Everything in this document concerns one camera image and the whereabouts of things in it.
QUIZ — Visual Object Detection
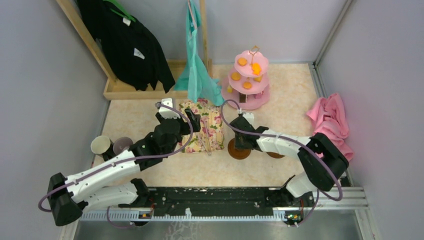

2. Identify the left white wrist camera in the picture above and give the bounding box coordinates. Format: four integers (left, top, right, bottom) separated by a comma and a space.
155, 98, 179, 119

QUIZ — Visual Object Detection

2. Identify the small orange pastry top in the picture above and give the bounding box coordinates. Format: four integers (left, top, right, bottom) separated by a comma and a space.
237, 57, 248, 66

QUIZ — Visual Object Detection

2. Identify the black hanging garment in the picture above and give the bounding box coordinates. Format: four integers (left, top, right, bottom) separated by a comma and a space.
76, 0, 176, 93

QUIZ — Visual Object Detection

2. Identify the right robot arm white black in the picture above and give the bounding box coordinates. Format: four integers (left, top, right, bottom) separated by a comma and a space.
229, 114, 349, 206

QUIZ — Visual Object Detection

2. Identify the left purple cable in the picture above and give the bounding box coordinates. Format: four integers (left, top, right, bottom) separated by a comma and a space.
37, 102, 194, 230

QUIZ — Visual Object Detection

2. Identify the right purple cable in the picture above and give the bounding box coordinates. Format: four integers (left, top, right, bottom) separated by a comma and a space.
220, 99, 344, 228

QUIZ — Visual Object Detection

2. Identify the wooden clothes rack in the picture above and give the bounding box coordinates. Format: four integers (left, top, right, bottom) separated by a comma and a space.
56, 0, 213, 101

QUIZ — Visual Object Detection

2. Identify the pink three-tier cake stand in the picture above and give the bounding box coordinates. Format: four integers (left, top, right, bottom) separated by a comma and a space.
221, 45, 270, 110

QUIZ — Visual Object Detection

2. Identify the yellow square biscuit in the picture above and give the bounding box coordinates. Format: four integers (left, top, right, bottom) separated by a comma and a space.
253, 75, 263, 83

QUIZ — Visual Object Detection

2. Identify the floral serving tray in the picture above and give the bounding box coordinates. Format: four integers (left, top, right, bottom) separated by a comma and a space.
178, 98, 225, 155

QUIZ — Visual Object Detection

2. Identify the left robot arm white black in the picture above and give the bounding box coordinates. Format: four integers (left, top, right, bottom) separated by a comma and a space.
38, 104, 201, 227

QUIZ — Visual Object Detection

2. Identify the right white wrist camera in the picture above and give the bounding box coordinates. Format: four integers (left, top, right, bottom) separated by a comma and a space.
241, 111, 255, 126

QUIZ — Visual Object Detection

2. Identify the chocolate cake slice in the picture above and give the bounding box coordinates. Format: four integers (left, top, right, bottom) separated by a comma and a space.
239, 93, 247, 103

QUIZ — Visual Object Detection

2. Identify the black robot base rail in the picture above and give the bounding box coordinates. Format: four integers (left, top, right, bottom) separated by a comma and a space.
119, 187, 315, 225

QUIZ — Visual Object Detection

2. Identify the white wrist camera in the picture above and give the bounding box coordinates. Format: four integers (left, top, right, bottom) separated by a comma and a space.
155, 98, 179, 119
241, 111, 255, 126

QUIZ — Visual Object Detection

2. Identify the purple cable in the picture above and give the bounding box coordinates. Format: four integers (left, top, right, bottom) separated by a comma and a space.
37, 102, 194, 230
220, 99, 344, 228

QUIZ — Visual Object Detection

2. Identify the small brown cookie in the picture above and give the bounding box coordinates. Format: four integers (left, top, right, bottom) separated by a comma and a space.
230, 72, 241, 81

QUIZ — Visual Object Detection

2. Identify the cream mug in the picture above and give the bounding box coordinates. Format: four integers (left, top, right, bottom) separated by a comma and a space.
90, 135, 116, 162

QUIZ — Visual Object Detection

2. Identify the orange croissant pastry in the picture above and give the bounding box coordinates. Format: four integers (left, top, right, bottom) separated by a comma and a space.
251, 62, 262, 76

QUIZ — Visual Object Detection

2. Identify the brown saucer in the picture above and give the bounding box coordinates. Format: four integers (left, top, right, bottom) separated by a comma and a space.
227, 138, 252, 160
267, 152, 285, 159

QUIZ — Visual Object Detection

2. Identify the yellow cheese wedge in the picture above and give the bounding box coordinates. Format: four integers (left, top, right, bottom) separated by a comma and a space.
226, 85, 233, 93

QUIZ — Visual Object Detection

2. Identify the teal hanging garment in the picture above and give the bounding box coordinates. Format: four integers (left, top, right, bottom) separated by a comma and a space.
174, 0, 224, 106

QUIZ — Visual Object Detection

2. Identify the round orange cookie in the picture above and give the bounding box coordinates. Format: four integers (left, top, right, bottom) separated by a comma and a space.
242, 81, 253, 90

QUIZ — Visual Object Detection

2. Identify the purple mug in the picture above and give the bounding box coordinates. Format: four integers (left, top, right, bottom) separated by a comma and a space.
112, 136, 133, 156

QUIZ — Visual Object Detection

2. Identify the pink crumpled cloth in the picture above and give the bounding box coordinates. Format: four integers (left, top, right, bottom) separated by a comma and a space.
306, 93, 354, 161

